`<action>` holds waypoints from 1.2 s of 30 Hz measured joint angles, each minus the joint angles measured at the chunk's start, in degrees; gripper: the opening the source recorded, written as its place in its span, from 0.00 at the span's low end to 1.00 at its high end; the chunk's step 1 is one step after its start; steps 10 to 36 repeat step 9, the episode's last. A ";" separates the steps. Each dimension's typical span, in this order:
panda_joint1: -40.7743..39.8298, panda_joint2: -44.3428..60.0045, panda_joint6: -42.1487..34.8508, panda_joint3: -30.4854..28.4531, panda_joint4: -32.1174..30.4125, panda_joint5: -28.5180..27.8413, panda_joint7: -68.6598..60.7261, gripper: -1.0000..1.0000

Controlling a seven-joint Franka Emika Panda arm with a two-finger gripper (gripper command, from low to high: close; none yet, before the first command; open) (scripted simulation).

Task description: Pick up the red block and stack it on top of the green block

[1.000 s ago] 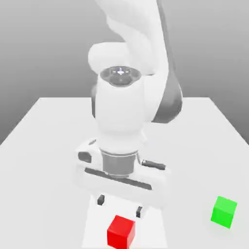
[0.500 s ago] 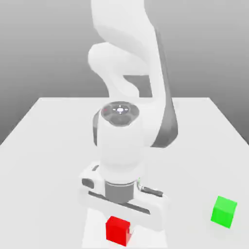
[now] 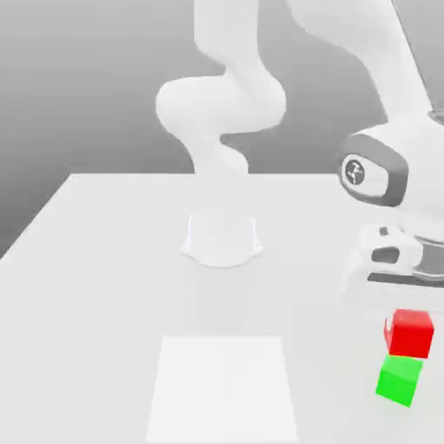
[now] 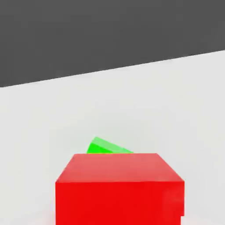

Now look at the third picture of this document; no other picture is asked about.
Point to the small red cube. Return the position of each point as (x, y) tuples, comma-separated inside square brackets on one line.
[(411, 334)]

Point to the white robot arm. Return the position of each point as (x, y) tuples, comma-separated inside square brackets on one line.
[(222, 111)]

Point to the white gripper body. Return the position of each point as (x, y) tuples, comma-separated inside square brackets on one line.
[(385, 293)]

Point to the small green cube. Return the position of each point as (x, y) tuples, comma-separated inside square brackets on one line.
[(397, 381)]

